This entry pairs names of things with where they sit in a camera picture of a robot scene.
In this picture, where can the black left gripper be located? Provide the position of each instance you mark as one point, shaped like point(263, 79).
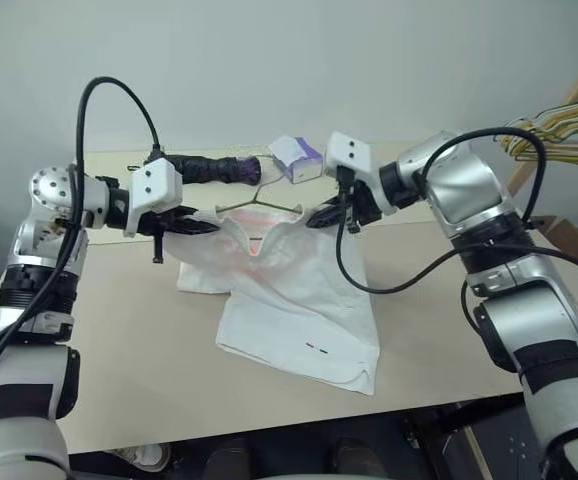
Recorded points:
point(161, 222)

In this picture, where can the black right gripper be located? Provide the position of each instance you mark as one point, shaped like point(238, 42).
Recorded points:
point(364, 205)

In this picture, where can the white polo shirt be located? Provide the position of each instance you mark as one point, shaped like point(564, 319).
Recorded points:
point(294, 300)

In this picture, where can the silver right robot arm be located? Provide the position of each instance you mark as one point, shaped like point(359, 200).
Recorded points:
point(464, 180)

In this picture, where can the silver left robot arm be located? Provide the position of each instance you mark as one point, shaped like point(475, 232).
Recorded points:
point(44, 185)

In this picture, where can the folded black purple umbrella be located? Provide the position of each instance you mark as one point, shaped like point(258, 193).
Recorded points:
point(209, 169)

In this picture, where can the purple white tissue box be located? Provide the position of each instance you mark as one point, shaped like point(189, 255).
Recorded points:
point(299, 165)

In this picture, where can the bundle of clothes hangers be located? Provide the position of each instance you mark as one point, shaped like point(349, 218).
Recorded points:
point(524, 150)

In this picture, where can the brown cardboard box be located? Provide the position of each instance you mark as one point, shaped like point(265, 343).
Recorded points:
point(559, 227)

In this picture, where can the white sneaker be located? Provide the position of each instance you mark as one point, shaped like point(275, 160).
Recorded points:
point(141, 456)

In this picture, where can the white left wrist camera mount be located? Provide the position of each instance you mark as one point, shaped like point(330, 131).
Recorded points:
point(156, 185)

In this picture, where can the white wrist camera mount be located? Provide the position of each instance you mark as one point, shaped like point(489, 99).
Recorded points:
point(156, 185)
point(349, 155)

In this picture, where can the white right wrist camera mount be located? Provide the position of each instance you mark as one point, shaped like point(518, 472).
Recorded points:
point(349, 155)

